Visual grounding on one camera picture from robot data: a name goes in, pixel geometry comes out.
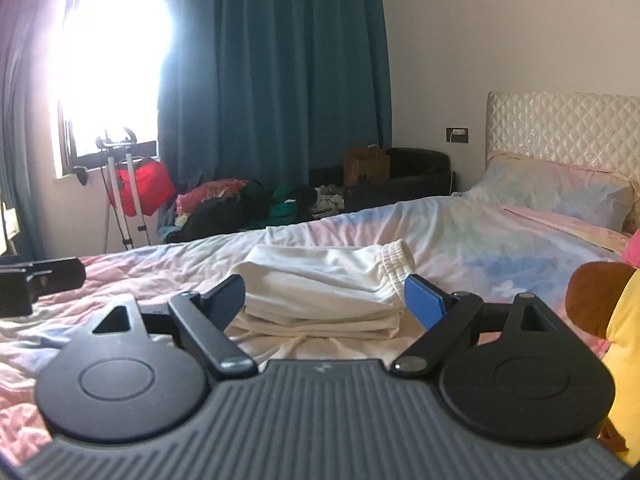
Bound red bag on stand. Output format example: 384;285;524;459
72;127;153;253

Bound white quilted headboard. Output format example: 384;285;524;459
485;91;640;186

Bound black round chair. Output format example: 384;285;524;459
309;147;453;213

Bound window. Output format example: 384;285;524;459
52;0;173;178

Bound white pants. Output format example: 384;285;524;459
225;239;418;361

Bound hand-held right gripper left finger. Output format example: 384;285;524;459
90;274;259;380

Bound teal curtain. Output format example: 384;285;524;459
0;0;48;261
156;0;393;193

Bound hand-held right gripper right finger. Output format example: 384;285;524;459
391;273;558;377

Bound brown and yellow plush toy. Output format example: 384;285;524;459
567;227;640;456

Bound bed with pastel sheet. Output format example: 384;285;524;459
0;192;640;466

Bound pile of clothes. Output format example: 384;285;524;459
157;177;346;243

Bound brown paper bag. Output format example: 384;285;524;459
342;145;392;188

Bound pastel pillow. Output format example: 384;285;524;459
467;152;636;233

